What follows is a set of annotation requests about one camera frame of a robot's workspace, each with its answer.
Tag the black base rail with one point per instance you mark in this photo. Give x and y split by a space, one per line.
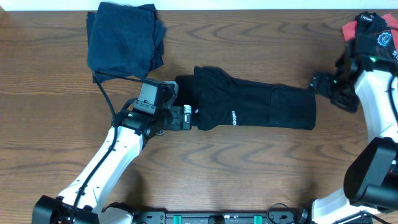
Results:
278 216

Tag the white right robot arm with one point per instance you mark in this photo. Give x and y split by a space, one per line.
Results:
370 184

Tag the folded dark blue garment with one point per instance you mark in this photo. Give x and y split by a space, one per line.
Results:
124 41

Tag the black patterned jersey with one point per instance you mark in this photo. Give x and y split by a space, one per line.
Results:
373 36

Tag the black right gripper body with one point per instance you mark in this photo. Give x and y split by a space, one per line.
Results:
315 84

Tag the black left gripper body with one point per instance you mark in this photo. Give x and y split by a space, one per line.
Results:
186 116

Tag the red garment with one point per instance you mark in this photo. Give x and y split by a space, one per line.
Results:
348 30

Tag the plain black t-shirt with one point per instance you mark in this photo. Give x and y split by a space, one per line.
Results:
218 99

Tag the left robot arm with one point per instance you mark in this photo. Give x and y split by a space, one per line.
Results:
83 201

